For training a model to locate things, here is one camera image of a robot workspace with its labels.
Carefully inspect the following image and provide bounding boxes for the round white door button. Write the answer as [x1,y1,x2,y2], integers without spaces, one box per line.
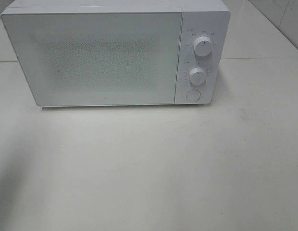
[186,90,201,102]

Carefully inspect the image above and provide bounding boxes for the white timer knob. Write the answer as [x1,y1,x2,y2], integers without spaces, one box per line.
[189,67,207,85]

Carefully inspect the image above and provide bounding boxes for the white microwave door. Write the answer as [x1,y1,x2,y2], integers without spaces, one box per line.
[2,13,182,107]

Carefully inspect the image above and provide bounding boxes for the upper white power knob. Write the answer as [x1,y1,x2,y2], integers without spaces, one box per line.
[192,35,213,57]

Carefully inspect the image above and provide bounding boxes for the white microwave oven body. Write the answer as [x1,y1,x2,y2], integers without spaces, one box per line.
[0,0,231,106]

